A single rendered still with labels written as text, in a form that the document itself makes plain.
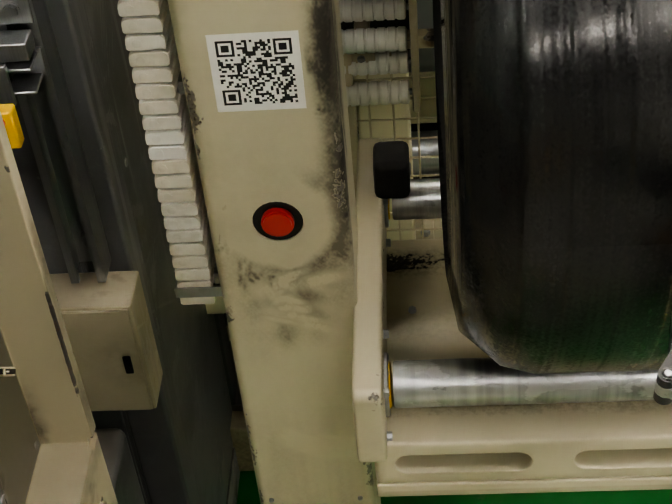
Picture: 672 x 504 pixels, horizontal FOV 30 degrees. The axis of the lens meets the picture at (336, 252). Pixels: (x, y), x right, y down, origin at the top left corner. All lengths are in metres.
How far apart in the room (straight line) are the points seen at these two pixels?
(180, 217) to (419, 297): 0.37
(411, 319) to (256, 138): 0.39
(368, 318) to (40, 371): 0.31
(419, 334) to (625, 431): 0.28
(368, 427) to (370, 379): 0.05
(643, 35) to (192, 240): 0.49
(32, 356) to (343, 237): 0.30
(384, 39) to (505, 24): 0.63
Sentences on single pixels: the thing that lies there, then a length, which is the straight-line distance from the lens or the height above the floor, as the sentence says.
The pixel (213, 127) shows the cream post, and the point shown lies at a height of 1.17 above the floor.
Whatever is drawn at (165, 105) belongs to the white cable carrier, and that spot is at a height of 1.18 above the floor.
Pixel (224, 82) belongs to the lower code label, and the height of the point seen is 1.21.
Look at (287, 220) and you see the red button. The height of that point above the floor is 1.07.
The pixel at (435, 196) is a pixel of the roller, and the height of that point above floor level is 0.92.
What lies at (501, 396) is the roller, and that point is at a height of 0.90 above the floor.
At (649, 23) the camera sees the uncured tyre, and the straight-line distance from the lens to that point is 0.87.
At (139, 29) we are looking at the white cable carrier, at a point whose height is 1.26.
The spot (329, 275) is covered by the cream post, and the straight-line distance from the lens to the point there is 1.17.
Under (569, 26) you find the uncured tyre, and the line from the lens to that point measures 0.86.
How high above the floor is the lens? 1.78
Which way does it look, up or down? 41 degrees down
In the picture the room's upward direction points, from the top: 6 degrees counter-clockwise
